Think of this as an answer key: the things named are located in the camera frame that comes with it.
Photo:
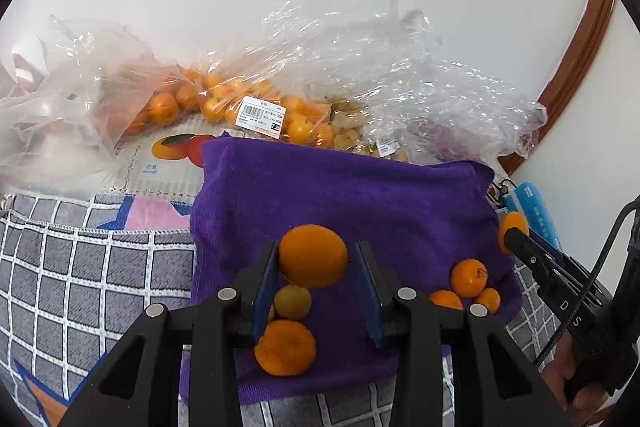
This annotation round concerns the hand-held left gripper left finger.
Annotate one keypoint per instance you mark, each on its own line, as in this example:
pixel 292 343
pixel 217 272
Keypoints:
pixel 262 292

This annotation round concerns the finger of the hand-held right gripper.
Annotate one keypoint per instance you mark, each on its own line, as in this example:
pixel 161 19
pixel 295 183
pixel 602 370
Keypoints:
pixel 547 249
pixel 525 249

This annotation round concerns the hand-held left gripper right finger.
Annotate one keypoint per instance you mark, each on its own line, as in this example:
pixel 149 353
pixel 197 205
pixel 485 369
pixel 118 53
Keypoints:
pixel 372 297

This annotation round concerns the small yellow-green fruit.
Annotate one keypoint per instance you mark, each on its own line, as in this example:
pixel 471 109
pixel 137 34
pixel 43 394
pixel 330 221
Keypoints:
pixel 292 302

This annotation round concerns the orange with green stem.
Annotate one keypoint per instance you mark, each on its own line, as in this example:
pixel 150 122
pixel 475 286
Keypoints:
pixel 469 278

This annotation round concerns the purple towel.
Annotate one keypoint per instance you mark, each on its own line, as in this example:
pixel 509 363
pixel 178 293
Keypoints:
pixel 350 197

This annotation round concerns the clear bag of red fruits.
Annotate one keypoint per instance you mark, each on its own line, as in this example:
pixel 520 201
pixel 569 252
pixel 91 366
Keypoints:
pixel 475 107

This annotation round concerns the clear bag of yellow fruits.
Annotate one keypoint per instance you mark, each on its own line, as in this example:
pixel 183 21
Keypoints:
pixel 350 132

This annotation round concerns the person's right hand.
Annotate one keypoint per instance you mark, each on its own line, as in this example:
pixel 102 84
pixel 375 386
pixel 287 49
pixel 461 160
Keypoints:
pixel 567 387

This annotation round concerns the blue tissue pack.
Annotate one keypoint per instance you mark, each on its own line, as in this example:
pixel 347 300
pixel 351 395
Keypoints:
pixel 535 207

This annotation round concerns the white carton with orange print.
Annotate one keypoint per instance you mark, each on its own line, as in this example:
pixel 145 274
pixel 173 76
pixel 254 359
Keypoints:
pixel 165 167

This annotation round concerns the grey plaid star blanket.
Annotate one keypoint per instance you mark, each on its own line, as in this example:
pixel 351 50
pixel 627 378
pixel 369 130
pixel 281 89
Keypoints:
pixel 100 267

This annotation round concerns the clear labelled bag of small oranges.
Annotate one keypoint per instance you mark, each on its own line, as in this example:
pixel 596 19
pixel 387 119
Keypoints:
pixel 260 97

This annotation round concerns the clear bag of large oranges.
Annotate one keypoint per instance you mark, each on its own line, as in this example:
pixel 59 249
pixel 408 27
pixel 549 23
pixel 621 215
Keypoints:
pixel 155 107

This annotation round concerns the white plastic bag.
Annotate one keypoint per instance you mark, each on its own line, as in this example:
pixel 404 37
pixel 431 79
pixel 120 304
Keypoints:
pixel 45 157

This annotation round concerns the brown wooden door frame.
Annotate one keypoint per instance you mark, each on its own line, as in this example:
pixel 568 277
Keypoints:
pixel 575 72

